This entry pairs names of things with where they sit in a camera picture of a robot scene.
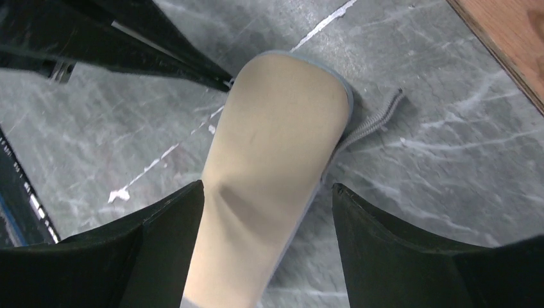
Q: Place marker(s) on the beige umbrella case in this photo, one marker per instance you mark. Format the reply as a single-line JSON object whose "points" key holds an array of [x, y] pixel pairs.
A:
{"points": [[283, 124]]}

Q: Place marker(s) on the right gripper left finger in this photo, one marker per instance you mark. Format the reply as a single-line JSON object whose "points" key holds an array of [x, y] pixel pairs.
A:
{"points": [[139, 260]]}

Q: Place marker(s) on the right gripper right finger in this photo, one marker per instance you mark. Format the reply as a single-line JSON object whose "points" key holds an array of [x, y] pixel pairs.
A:
{"points": [[388, 262]]}

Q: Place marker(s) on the wooden base board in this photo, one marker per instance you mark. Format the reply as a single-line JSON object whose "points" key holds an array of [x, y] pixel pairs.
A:
{"points": [[512, 31]]}

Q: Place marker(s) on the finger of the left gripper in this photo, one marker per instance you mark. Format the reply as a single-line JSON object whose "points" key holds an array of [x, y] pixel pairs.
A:
{"points": [[132, 37]]}

